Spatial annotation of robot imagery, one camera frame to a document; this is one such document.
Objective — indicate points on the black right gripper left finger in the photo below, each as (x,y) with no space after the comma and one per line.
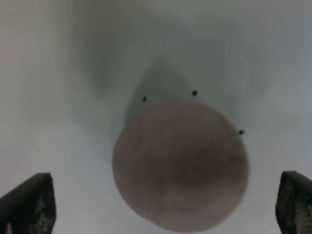
(30,208)

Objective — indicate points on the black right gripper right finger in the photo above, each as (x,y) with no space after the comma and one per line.
(293,209)

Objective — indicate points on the pink peach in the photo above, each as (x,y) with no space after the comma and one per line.
(181,165)

